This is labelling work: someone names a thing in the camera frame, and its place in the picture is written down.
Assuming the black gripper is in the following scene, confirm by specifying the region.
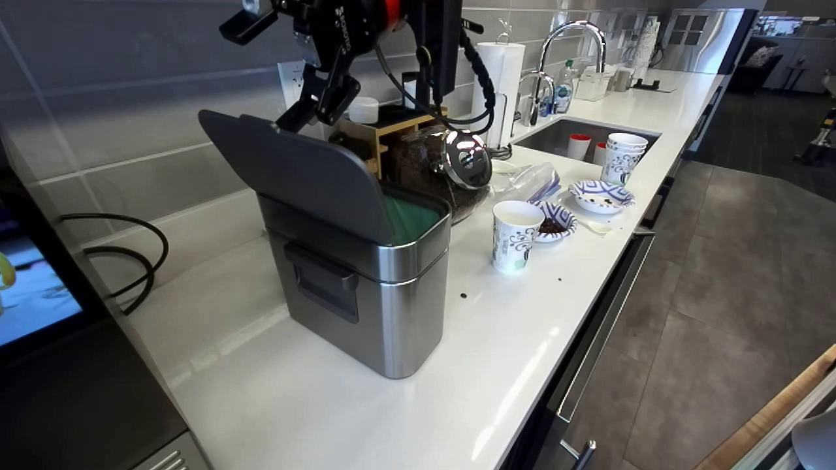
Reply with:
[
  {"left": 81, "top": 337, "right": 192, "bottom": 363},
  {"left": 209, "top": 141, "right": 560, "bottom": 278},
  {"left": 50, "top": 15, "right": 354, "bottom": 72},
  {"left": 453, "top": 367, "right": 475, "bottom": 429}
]
[{"left": 278, "top": 15, "right": 363, "bottom": 133}]

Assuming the dark grey bin lid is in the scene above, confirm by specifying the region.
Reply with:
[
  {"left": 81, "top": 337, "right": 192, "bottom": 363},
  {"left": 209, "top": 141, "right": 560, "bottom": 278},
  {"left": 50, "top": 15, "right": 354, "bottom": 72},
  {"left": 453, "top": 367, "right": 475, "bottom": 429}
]
[{"left": 199, "top": 109, "right": 396, "bottom": 244}]

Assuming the stainless steel bin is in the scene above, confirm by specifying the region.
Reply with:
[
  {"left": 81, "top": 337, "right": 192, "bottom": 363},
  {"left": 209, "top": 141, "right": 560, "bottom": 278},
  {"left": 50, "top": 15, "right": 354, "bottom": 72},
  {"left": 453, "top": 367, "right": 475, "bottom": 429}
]
[{"left": 259, "top": 196, "right": 453, "bottom": 378}]

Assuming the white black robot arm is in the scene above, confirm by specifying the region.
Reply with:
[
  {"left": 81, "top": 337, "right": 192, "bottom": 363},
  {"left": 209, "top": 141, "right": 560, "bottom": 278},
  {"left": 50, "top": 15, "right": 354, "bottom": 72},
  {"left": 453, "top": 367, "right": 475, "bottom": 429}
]
[{"left": 219, "top": 0, "right": 498, "bottom": 133}]

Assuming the wooden holder box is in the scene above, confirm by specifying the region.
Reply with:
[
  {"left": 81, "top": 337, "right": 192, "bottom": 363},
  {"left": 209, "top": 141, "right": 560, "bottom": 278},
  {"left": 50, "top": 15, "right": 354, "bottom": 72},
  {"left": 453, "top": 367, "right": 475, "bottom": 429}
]
[{"left": 336, "top": 115, "right": 432, "bottom": 177}]

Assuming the paper towel roll on stand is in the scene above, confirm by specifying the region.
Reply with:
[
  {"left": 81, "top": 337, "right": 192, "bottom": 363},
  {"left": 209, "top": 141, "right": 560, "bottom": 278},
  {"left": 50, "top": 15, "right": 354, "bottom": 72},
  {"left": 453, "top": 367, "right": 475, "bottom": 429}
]
[{"left": 478, "top": 43, "right": 525, "bottom": 153}]

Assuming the clear plastic zip bag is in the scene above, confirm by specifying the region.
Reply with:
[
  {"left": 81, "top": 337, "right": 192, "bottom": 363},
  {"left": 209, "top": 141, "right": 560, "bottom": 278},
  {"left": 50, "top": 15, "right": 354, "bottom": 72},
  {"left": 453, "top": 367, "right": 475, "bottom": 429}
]
[{"left": 503, "top": 168, "right": 563, "bottom": 203}]

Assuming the tall chrome faucet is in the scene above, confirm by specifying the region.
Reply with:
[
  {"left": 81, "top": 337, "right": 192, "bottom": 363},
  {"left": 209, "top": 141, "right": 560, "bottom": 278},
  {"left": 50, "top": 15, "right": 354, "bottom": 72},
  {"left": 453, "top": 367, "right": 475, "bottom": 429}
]
[{"left": 532, "top": 19, "right": 609, "bottom": 126}]

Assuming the patterned paper cup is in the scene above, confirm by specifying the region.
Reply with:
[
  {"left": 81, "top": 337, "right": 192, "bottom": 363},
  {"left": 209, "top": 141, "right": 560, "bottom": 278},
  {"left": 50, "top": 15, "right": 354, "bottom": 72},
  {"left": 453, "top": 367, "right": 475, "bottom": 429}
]
[{"left": 492, "top": 201, "right": 545, "bottom": 275}]

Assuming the blue patterned bowl with grounds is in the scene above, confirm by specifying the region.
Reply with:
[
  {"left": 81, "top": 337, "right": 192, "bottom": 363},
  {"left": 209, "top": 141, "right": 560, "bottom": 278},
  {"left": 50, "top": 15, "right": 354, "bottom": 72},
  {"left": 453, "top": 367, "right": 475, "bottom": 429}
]
[{"left": 537, "top": 201, "right": 576, "bottom": 245}]

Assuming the stack of patterned paper cups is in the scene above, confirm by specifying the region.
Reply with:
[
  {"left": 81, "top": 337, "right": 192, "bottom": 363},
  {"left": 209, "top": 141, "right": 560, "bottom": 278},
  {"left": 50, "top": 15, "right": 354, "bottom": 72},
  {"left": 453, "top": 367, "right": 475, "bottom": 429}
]
[{"left": 601, "top": 133, "right": 649, "bottom": 185}]

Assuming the blue patterned bowl with beans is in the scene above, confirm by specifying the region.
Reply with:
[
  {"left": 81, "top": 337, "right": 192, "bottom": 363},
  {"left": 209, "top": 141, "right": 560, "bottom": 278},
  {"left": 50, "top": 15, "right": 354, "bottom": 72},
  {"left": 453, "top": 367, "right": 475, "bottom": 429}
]
[{"left": 573, "top": 181, "right": 633, "bottom": 218}]

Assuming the monitor screen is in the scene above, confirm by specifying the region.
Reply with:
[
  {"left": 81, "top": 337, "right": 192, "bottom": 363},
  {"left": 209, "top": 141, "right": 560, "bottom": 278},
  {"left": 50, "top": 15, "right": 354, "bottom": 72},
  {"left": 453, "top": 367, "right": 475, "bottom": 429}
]
[{"left": 0, "top": 220, "right": 85, "bottom": 356}]

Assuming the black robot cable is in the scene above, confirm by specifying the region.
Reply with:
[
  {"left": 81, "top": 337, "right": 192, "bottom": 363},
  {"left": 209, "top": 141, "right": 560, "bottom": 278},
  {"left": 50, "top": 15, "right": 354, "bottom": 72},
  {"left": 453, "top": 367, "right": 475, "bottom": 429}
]
[{"left": 375, "top": 15, "right": 500, "bottom": 138}]

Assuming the black power cable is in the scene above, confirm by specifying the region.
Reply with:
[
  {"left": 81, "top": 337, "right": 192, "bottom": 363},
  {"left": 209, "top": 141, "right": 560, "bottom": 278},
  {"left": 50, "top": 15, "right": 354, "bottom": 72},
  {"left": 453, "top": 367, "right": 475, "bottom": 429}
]
[{"left": 52, "top": 213, "right": 172, "bottom": 320}]

